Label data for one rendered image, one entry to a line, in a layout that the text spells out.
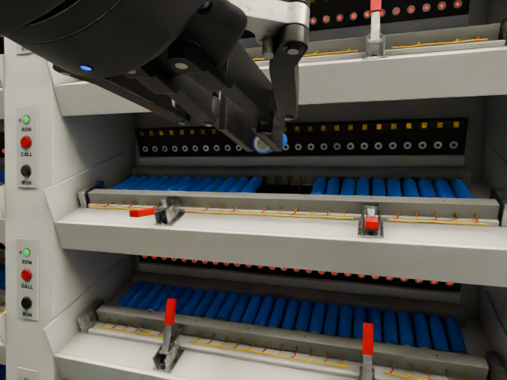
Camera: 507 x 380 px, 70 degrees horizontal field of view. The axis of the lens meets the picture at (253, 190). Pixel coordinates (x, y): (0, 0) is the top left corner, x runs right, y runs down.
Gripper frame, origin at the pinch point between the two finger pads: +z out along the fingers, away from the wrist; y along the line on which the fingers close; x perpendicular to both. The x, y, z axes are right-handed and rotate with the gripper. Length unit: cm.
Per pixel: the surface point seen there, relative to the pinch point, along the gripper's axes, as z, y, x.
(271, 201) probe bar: 19.7, 3.3, 4.4
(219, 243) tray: 16.6, 9.2, 10.3
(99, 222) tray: 16.4, 27.8, 8.5
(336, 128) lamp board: 28.5, -3.9, -8.1
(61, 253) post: 18.0, 35.4, 13.6
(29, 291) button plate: 17.0, 39.6, 19.5
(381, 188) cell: 24.4, -10.5, 1.7
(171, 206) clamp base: 16.6, 16.5, 5.8
